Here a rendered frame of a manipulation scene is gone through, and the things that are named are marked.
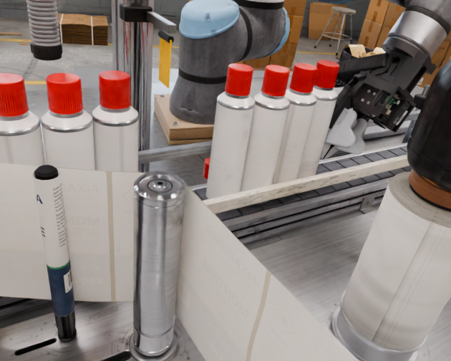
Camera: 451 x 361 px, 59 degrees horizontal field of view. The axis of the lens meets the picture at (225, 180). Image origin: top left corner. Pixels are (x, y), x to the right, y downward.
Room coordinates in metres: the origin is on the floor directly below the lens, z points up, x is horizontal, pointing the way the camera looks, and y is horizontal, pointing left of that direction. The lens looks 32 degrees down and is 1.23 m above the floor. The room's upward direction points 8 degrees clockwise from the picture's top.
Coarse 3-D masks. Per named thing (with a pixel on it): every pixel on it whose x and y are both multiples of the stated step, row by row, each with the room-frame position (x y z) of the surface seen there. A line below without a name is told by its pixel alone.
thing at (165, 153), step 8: (416, 112) 0.81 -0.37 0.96; (400, 120) 0.77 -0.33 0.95; (192, 144) 0.52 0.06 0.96; (200, 144) 0.52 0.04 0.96; (208, 144) 0.53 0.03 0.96; (144, 152) 0.47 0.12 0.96; (152, 152) 0.48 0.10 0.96; (160, 152) 0.48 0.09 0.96; (168, 152) 0.49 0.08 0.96; (176, 152) 0.49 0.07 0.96; (184, 152) 0.50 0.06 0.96; (192, 152) 0.51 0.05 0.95; (200, 152) 0.52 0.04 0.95; (208, 152) 0.52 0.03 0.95; (144, 160) 0.47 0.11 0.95; (152, 160) 0.47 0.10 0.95
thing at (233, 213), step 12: (360, 156) 0.73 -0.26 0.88; (372, 156) 0.74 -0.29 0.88; (384, 156) 0.75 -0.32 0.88; (396, 156) 0.76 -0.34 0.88; (324, 168) 0.66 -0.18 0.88; (336, 168) 0.66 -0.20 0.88; (408, 168) 0.71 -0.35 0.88; (348, 180) 0.62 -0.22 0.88; (360, 180) 0.63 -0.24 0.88; (372, 180) 0.64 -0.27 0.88; (204, 192) 0.52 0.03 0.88; (312, 192) 0.57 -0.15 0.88; (324, 192) 0.57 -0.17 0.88; (264, 204) 0.51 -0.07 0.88; (276, 204) 0.52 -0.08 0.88; (228, 216) 0.47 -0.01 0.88; (240, 216) 0.48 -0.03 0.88
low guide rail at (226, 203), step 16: (384, 160) 0.66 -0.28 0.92; (400, 160) 0.67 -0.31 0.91; (320, 176) 0.56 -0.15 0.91; (336, 176) 0.58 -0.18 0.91; (352, 176) 0.60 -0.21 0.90; (240, 192) 0.48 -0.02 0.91; (256, 192) 0.49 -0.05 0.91; (272, 192) 0.50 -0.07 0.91; (288, 192) 0.52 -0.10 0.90; (224, 208) 0.46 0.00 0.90
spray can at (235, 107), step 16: (240, 64) 0.52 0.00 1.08; (240, 80) 0.50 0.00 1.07; (224, 96) 0.50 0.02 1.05; (240, 96) 0.50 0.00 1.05; (224, 112) 0.49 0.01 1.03; (240, 112) 0.49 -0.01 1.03; (224, 128) 0.49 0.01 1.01; (240, 128) 0.49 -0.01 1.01; (224, 144) 0.49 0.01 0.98; (240, 144) 0.49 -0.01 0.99; (224, 160) 0.49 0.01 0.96; (240, 160) 0.49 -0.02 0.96; (208, 176) 0.50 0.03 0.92; (224, 176) 0.49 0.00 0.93; (240, 176) 0.50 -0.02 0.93; (208, 192) 0.50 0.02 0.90; (224, 192) 0.49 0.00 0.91
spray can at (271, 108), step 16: (272, 80) 0.52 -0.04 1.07; (256, 96) 0.53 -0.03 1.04; (272, 96) 0.52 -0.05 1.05; (256, 112) 0.51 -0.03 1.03; (272, 112) 0.51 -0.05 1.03; (256, 128) 0.51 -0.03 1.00; (272, 128) 0.51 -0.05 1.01; (256, 144) 0.51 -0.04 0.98; (272, 144) 0.51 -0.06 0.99; (256, 160) 0.51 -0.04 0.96; (272, 160) 0.51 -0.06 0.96; (256, 176) 0.51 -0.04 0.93; (272, 176) 0.52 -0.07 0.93
